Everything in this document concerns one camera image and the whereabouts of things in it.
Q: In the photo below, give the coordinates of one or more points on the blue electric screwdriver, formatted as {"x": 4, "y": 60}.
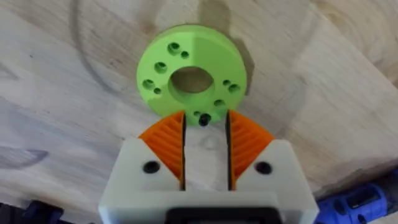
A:
{"x": 351, "y": 202}

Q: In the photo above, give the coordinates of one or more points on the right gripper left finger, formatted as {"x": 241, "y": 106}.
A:
{"x": 161, "y": 161}

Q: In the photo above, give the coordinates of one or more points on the small black screw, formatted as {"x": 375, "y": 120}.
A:
{"x": 204, "y": 119}

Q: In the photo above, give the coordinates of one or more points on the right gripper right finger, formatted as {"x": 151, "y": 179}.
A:
{"x": 248, "y": 161}

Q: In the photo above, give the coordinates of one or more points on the green disc with holes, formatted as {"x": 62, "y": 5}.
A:
{"x": 199, "y": 46}

